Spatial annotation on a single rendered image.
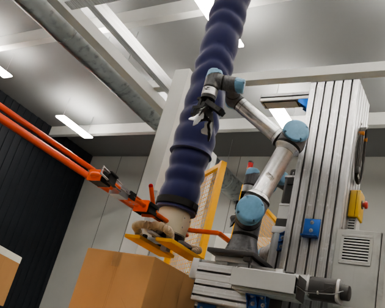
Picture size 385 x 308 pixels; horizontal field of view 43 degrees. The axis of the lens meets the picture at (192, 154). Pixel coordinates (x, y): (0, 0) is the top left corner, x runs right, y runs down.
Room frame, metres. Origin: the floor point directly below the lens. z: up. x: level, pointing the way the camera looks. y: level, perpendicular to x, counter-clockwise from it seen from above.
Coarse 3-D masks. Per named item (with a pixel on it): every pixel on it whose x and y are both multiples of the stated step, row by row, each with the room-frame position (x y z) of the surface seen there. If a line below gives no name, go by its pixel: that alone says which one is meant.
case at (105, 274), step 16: (96, 256) 2.35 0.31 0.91; (112, 256) 2.29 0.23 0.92; (128, 256) 2.24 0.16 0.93; (144, 256) 2.19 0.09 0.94; (80, 272) 2.38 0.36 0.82; (96, 272) 2.33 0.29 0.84; (112, 272) 2.27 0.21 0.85; (128, 272) 2.22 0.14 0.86; (144, 272) 2.17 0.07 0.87; (160, 272) 2.21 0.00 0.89; (176, 272) 2.31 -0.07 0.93; (80, 288) 2.36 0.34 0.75; (96, 288) 2.31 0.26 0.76; (112, 288) 2.26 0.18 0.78; (128, 288) 2.21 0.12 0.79; (144, 288) 2.16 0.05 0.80; (160, 288) 2.24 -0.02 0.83; (176, 288) 2.34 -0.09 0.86; (80, 304) 2.35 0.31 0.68; (96, 304) 2.29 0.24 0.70; (112, 304) 2.24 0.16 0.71; (128, 304) 2.19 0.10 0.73; (144, 304) 2.17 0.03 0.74; (160, 304) 2.26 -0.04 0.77; (176, 304) 2.36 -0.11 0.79; (192, 304) 2.48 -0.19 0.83
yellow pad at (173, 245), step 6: (156, 240) 2.35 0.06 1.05; (162, 240) 2.33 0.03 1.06; (168, 240) 2.31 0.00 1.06; (174, 240) 2.31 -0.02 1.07; (168, 246) 2.41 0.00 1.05; (174, 246) 2.37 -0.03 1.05; (180, 246) 2.36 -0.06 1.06; (180, 252) 2.48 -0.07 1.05; (186, 252) 2.44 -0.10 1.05; (192, 252) 2.47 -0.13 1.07; (186, 258) 2.59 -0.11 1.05; (192, 258) 2.55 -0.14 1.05
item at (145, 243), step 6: (126, 234) 2.45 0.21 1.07; (132, 234) 2.44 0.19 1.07; (144, 234) 2.51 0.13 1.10; (132, 240) 2.49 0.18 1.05; (138, 240) 2.45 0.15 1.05; (144, 240) 2.44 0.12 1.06; (144, 246) 2.57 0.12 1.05; (150, 246) 2.52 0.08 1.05; (156, 246) 2.53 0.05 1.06; (156, 252) 2.64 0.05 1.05; (162, 252) 2.60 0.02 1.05; (168, 252) 2.63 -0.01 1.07
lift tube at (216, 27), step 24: (216, 0) 2.44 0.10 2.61; (240, 0) 2.42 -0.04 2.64; (216, 24) 2.42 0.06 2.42; (240, 24) 2.44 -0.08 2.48; (216, 48) 2.40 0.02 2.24; (192, 72) 2.49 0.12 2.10; (192, 96) 2.43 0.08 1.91; (192, 120) 2.42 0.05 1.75; (216, 120) 2.45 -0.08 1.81; (192, 144) 2.40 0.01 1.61
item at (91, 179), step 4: (104, 172) 1.99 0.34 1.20; (88, 176) 2.01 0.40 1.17; (100, 176) 1.97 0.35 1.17; (92, 180) 2.00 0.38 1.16; (96, 180) 1.99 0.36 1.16; (100, 180) 1.98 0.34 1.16; (104, 180) 2.00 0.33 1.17; (96, 184) 2.04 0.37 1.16; (100, 184) 2.02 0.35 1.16; (104, 184) 2.01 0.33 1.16; (108, 184) 2.02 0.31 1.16
